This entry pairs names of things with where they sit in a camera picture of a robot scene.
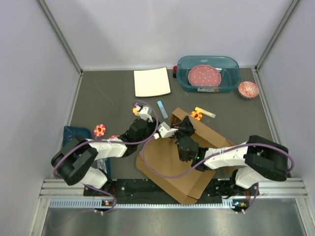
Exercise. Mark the aluminium frame post left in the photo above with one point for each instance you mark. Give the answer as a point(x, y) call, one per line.
point(57, 31)

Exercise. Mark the pink dotted plate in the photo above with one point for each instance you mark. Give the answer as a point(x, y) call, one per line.
point(204, 76)

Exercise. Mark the teal plastic basin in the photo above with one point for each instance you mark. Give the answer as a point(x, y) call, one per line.
point(230, 73)

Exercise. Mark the yellow orange sunflower plush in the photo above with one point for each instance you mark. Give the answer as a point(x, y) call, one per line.
point(196, 115)

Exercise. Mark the aluminium frame post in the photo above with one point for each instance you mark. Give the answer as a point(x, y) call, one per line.
point(288, 13)
point(57, 31)

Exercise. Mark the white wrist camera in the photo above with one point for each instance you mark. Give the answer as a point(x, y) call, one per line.
point(164, 131)
point(144, 112)

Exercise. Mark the dark blue cloth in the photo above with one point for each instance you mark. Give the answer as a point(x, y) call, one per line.
point(71, 131)

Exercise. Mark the red patterned bowl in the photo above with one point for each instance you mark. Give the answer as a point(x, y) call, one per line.
point(248, 90)

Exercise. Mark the white square plate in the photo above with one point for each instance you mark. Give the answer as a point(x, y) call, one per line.
point(150, 83)

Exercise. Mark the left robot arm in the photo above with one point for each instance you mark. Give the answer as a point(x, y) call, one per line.
point(74, 161)

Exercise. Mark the rainbow flower plush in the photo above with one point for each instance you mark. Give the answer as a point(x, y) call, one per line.
point(135, 111)

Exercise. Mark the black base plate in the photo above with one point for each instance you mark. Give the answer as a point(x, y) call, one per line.
point(123, 188)

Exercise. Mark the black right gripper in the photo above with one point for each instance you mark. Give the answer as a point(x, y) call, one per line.
point(185, 126)

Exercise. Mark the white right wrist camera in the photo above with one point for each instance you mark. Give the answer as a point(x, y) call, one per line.
point(164, 131)

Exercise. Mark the blue packet under arm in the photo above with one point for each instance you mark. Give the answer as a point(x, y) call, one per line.
point(104, 166)

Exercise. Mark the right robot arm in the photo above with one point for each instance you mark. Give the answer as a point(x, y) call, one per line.
point(255, 160)

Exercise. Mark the yellow highlighter marker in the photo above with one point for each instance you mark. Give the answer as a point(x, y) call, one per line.
point(207, 113)

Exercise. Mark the blue highlighter marker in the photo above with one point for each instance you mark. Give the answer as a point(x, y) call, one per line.
point(162, 109)

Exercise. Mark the aluminium frame post right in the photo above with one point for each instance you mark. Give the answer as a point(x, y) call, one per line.
point(288, 13)

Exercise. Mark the red capped small bottle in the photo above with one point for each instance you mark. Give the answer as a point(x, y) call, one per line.
point(175, 71)

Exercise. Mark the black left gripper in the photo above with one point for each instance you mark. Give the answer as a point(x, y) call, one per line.
point(153, 125)

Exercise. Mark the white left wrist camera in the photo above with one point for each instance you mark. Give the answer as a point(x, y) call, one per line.
point(144, 112)

